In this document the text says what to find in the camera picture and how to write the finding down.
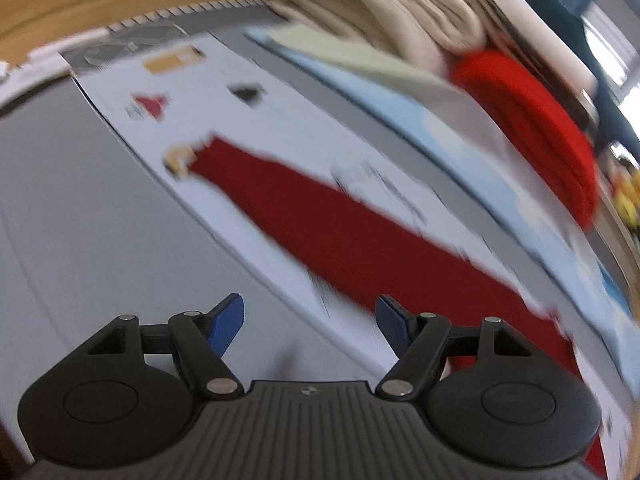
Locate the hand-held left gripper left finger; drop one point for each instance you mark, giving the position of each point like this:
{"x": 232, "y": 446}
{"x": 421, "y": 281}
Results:
{"x": 229, "y": 325}

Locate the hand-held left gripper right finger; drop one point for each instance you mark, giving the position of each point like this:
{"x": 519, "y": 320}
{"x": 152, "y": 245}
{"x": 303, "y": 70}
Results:
{"x": 392, "y": 321}

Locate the dark red knit garment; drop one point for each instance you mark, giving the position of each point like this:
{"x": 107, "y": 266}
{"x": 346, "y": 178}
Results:
{"x": 350, "y": 240}

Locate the grey padded mat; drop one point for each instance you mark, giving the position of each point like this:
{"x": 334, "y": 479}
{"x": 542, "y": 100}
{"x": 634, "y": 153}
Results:
{"x": 90, "y": 220}

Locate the light blue cloth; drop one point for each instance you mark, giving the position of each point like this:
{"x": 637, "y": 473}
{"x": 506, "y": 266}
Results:
{"x": 392, "y": 106}

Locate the printed white cloth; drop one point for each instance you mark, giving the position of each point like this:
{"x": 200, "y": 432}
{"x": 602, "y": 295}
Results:
{"x": 200, "y": 100}

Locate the bright red folded cloth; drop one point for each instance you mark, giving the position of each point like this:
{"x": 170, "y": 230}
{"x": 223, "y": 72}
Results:
{"x": 540, "y": 125}

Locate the yellow and red toy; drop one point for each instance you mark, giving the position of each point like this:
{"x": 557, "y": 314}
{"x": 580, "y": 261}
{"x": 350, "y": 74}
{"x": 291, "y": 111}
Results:
{"x": 627, "y": 195}

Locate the beige folded cloth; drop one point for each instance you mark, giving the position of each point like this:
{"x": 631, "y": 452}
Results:
{"x": 390, "y": 5}

